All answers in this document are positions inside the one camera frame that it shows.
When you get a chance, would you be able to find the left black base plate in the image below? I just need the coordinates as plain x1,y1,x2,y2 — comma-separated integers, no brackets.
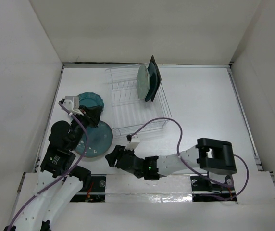
70,175,106,203

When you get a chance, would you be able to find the teal round speckled plate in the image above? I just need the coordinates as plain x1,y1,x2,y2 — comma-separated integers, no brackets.
75,121,113,158

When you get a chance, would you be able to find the black square plate yellow centre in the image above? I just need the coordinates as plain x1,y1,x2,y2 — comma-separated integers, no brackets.
148,54,163,102

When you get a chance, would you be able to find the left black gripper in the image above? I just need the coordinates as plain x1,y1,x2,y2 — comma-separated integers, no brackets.
70,104,102,150

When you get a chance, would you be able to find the light green flower plate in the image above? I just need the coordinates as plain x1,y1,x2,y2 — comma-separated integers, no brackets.
137,64,150,100

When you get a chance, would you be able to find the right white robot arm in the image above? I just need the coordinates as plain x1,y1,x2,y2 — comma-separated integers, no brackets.
105,135,237,189

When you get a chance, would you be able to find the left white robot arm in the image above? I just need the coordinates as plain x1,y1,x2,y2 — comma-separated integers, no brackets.
5,103,103,231

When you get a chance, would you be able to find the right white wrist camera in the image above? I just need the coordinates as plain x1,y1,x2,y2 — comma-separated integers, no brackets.
125,135,140,151

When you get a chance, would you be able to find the metal rail bar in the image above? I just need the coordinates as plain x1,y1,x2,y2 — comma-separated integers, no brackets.
76,189,234,195

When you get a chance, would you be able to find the clear wire dish rack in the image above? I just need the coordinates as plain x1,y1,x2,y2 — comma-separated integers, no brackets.
105,64,172,136

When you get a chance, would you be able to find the dark teal square plate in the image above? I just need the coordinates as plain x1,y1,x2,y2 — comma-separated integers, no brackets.
144,61,162,103

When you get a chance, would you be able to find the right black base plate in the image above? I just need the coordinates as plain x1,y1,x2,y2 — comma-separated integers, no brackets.
190,175,237,202

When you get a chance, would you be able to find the teal scalloped glass plate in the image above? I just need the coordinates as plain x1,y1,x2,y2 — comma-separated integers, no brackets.
77,92,104,112

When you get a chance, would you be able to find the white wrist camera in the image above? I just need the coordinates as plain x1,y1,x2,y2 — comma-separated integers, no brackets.
125,135,140,151
59,96,82,115

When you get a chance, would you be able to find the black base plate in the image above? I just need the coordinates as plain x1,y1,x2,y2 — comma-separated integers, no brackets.
190,175,237,202
70,175,106,203

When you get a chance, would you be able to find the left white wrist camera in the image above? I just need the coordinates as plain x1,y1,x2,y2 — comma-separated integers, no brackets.
59,96,82,115

